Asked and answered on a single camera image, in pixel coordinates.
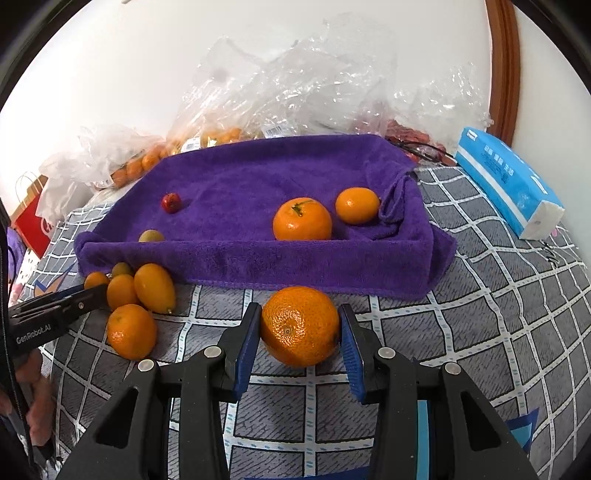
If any red paper bag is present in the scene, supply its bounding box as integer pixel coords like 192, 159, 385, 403
10, 172, 54, 259

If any oval orange kumquat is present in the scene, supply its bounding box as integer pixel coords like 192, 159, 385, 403
134, 263, 177, 315

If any clear bag of tangerines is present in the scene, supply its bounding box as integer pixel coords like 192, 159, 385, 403
76, 124, 174, 190

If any person's left hand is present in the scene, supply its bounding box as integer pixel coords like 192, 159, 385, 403
14, 348, 54, 446

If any grey checked star bedsheet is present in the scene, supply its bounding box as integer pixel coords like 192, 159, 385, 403
9, 164, 591, 480

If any clear bag of kumquats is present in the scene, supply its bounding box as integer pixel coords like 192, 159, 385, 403
166, 11, 398, 155

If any stemmed orange mandarin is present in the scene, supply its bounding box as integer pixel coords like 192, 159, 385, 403
272, 198, 333, 241

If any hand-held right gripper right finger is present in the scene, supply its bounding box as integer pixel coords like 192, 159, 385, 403
337, 304, 541, 480

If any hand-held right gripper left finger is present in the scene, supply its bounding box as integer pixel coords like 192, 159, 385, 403
55, 302, 264, 480

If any brown wooden door frame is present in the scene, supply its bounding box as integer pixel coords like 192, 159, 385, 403
485, 0, 522, 148

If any purple towel tray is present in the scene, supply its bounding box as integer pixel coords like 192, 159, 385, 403
74, 134, 458, 298

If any white plastic bag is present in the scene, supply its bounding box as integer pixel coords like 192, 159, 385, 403
36, 152, 93, 227

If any blue tissue pack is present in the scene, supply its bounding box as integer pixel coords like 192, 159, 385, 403
455, 127, 566, 241

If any clear bag of red fruits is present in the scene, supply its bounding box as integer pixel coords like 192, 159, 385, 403
383, 65, 495, 164

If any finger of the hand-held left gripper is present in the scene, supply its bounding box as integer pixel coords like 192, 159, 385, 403
32, 284, 93, 303
8, 285, 110, 326

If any large orange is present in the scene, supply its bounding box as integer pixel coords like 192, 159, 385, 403
260, 286, 341, 368

